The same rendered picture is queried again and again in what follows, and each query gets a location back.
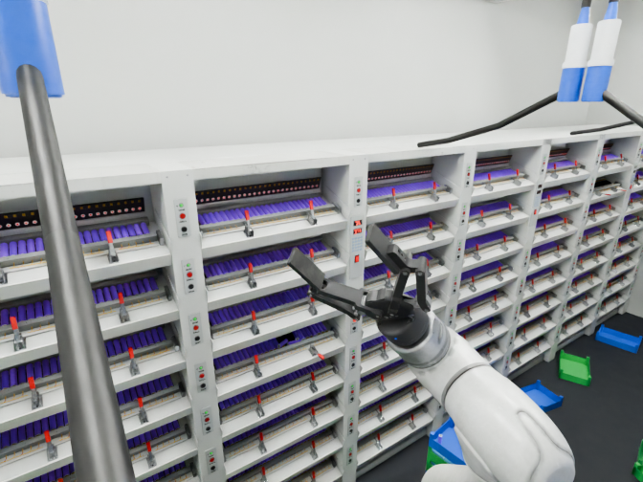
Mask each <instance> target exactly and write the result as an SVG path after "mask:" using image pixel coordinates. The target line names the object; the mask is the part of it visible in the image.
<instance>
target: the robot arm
mask: <svg viewBox="0 0 643 482"><path fill-rule="evenodd" d="M365 242H366V244H367V245H368V246H369V247H370V248H371V249H372V250H373V252H374V253H375V254H376V255H377V256H378V257H379V258H380V259H381V260H382V261H383V263H384V264H385V265H386V266H387V267H388V268H389V269H390V270H391V271H392V273H393V274H398V275H397V278H396V281H395V284H394V287H393V289H388V288H387V287H386V288H382V289H380V290H367V289H364V288H360V289H356V288H353V287H350V286H347V285H344V284H342V283H339V282H336V281H333V280H330V279H327V278H324V276H325V273H324V272H323V271H322V270H321V269H320V268H319V267H318V266H316V265H315V264H314V263H313V262H312V261H311V260H310V259H309V258H308V257H307V256H306V255H305V254H304V253H303V252H302V251H300V250H299V249H298V248H293V249H292V251H291V254H290V256H289V259H288V261H287V265H288V266H289V267H291V268H292V269H293V270H294V271H295V272H296V273H297V274H299V275H300V277H301V278H303V279H304V280H305V281H306V282H307V283H308V284H309V285H310V286H309V289H308V292H307V295H308V296H310V297H312V298H314V299H316V300H317V301H319V302H322V303H324V304H326V305H328V306H330V307H332V308H334V309H336V310H338V311H340V312H343V313H345V314H347V315H348V316H350V317H351V318H353V319H354V320H357V321H358V320H360V317H361V316H364V315H367V316H368V317H370V318H373V319H374V320H375V322H376V325H377V328H378V330H379V331H380V332H381V333H382V334H383V335H384V336H385V337H386V338H387V341H388V345H389V346H390V348H391V349H392V350H393V351H395V352H396V353H397V354H398V355H399V356H400V357H401V358H402V359H403V360H404V361H405V362H406V363H407V364H408V366H409V368H410V370H411V372H412V373H413V374H414V375H415V376H416V378H417V380H418V381H419V382H420V383H421V384H422V385H423V386H424V387H425V388H426V389H427V390H428V391H429V392H430V393H431V394H432V395H433V396H434V397H435V399H436V400H437V401H438V402H439V403H440V404H441V405H442V406H443V407H444V409H445V410H446V411H447V412H448V414H449V415H450V417H451V418H452V419H453V421H454V423H455V433H456V436H457V438H458V441H459V444H460V446H461V449H462V454H463V458H464V461H465V463H466V465H467V466H464V465H452V464H439V465H435V466H433V467H431V468H430V469H429V470H427V472H426V473H425V475H424V477H423V479H422V481H421V482H573V480H574V476H575V460H574V456H573V454H572V451H571V449H570V447H569V445H568V443H567V441H566V439H565V437H564V436H563V434H562V433H561V432H560V431H559V430H558V428H557V427H556V426H555V424H554V423H553V422H552V421H551V419H550V418H549V417H548V416H547V415H546V414H545V413H544V412H543V411H542V410H541V409H540V408H539V407H538V406H537V405H536V404H535V403H534V402H533V401H532V400H531V399H530V398H529V397H528V396H527V395H526V394H525V393H524V392H523V391H522V390H520V389H519V388H518V387H517V386H516V385H515V384H513V383H512V382H511V381H510V380H508V379H507V378H505V377H503V376H502V375H500V373H499V372H498V371H496V370H495V369H494V368H493V367H492V366H491V365H490V364H489V363H488V362H487V361H486V360H485V359H483V358H482V357H481V356H480V354H479V353H478V352H477V351H476V350H475V349H474V348H473V347H472V345H471V344H470V343H469V342H468V341H467V340H466V339H464V338H463V337H461V336H460V335H459V334H458V333H456V332H455V331H454V330H453V329H451V328H449V327H447V326H446V325H445V324H444V323H443V322H442V321H441V320H440V319H439V318H438V317H437V316H436V315H435V314H434V313H433V311H432V310H431V307H432V295H431V293H430V291H429V290H428V268H427V258H426V257H425V256H419V257H418V258H417V259H412V256H413V254H412V252H403V251H402V250H401V249H400V247H399V246H398V245H396V244H392V243H391V242H390V241H389V240H388V239H387V237H386V236H385V235H384V234H383V233H382V232H381V230H380V229H379V228H378V227H377V226H376V225H375V223H373V224H370V225H369V226H368V230H367V234H366V240H365ZM410 273H414V274H415V279H416V296H415V298H414V297H412V296H409V295H406V294H403V293H404V290H405V287H406V284H407V281H408V279H409V276H410ZM322 284H323V285H322ZM363 296H366V300H365V305H362V304H361V302H362V298H363Z"/></svg>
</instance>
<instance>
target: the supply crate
mask: <svg viewBox="0 0 643 482"><path fill-rule="evenodd" d="M439 434H442V435H443V437H442V444H439V443H438V435H439ZM429 446H430V447H431V448H432V449H434V450H436V451H437V452H438V453H440V454H441V455H443V456H444V457H445V458H447V459H448V460H450V461H451V462H452V463H454V464H455V465H464V466H467V465H466V463H465V461H464V458H463V454H462V449H461V446H460V444H459V441H458V438H457V436H456V433H455V423H454V421H453V419H452V418H451V417H450V419H449V420H448V421H447V422H446V423H445V424H443V425H442V426H441V427H440V428H439V429H438V430H437V431H436V432H433V431H432V432H431V433H430V440H429Z"/></svg>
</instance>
